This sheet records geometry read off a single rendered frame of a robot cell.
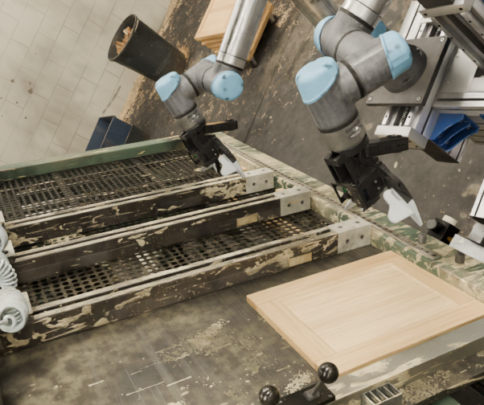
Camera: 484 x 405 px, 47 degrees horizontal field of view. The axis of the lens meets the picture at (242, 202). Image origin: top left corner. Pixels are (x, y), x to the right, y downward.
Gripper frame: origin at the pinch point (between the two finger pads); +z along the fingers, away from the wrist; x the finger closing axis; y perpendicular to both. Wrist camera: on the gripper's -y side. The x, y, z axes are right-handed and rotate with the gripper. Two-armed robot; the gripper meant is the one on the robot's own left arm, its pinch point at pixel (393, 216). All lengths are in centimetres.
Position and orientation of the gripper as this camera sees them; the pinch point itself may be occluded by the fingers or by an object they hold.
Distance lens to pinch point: 114.3
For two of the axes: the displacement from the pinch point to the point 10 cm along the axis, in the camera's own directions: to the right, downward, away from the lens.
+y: -7.1, 6.3, -3.2
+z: 4.7, 7.6, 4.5
